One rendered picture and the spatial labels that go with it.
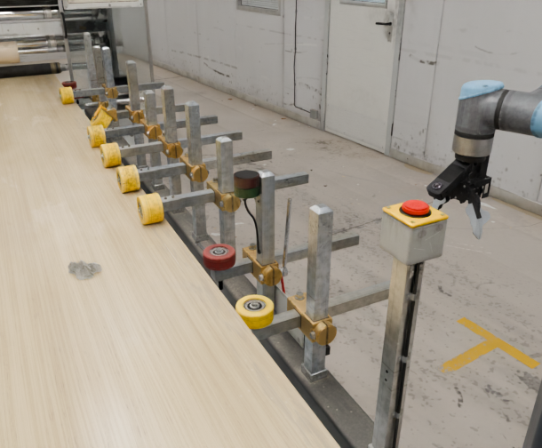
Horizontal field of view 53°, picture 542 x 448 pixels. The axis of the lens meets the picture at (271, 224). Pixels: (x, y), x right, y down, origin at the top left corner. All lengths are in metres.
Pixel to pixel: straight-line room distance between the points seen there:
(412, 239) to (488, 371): 1.76
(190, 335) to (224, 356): 0.09
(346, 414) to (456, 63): 3.39
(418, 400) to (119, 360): 1.49
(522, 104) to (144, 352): 0.93
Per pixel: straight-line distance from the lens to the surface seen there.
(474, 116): 1.34
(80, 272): 1.34
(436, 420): 2.26
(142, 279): 1.29
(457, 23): 4.29
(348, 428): 1.20
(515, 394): 2.47
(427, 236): 0.84
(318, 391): 1.27
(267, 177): 1.27
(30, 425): 0.99
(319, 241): 1.09
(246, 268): 1.40
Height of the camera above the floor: 1.57
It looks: 26 degrees down
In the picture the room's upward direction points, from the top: straight up
